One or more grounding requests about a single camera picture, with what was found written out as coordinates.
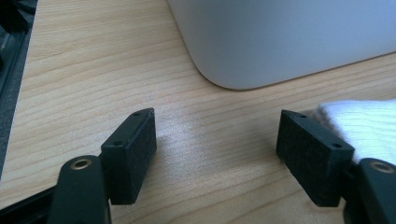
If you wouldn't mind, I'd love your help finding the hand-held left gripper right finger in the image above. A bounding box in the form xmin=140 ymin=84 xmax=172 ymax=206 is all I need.
xmin=276 ymin=109 xmax=356 ymax=208

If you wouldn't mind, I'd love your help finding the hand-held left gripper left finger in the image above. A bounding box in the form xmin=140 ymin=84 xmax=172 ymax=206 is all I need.
xmin=101 ymin=107 xmax=158 ymax=205

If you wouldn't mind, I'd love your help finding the small white packet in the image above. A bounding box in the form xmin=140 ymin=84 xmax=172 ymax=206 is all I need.
xmin=311 ymin=98 xmax=396 ymax=166

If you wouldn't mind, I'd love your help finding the white compartment organizer box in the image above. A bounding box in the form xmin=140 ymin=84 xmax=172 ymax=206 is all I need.
xmin=166 ymin=0 xmax=396 ymax=91

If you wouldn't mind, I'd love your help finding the metal floor rail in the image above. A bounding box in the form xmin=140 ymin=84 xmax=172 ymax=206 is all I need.
xmin=0 ymin=27 xmax=34 ymax=180

